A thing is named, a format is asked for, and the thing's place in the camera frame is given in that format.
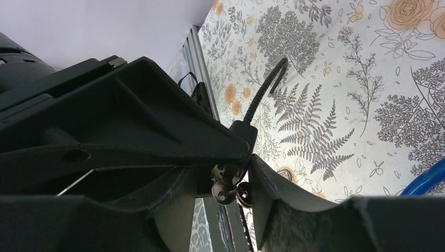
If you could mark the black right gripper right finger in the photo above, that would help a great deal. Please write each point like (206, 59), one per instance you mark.
(286, 217)

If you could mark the small black lock key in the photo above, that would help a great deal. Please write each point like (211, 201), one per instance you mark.
(229, 185)

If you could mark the blue cable lock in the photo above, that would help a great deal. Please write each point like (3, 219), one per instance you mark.
(425, 182)

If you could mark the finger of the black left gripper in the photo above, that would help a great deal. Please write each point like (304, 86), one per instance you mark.
(92, 116)

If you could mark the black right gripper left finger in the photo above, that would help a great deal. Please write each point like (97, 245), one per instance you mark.
(157, 217)

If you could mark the small black cable connector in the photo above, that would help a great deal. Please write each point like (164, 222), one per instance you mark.
(243, 128)

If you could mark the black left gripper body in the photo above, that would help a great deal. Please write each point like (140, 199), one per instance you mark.
(25, 76)

